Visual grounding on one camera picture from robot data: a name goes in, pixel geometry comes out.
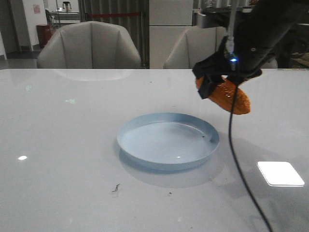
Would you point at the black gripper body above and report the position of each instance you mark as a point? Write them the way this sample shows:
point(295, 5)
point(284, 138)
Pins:
point(245, 63)

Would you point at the black gripper finger corn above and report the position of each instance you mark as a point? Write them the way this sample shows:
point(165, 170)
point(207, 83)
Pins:
point(207, 84)

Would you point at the orange toy corn cob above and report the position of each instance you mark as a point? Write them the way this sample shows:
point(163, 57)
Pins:
point(230, 98)

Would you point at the light blue round plate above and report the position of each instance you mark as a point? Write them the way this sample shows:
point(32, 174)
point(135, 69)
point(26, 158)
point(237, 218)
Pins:
point(168, 141)

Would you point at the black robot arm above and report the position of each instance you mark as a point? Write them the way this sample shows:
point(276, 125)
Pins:
point(255, 35)

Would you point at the grey chair on right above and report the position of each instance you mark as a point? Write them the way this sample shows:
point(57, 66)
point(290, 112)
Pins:
point(193, 45)

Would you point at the grey chair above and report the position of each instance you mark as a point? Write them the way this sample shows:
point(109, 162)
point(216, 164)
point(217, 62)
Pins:
point(193, 45)
point(90, 45)

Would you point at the white cabinet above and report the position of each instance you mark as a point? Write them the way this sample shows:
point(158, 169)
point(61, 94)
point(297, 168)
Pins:
point(167, 20)

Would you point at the red barrier belt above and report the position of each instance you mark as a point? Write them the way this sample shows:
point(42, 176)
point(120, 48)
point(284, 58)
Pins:
point(114, 15)

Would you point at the grey chair on left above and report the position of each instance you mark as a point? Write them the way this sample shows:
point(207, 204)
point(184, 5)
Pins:
point(90, 45)

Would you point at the background white table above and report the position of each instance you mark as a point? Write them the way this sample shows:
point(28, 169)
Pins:
point(58, 19)

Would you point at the red bin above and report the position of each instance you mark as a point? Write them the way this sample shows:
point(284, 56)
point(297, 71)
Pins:
point(44, 34)

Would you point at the grey camera mount on gripper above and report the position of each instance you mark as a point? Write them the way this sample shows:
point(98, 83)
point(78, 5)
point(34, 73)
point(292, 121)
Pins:
point(216, 13)

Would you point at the pink wall notice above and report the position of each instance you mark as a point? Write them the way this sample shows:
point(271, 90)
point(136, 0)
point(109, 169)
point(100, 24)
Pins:
point(36, 9)

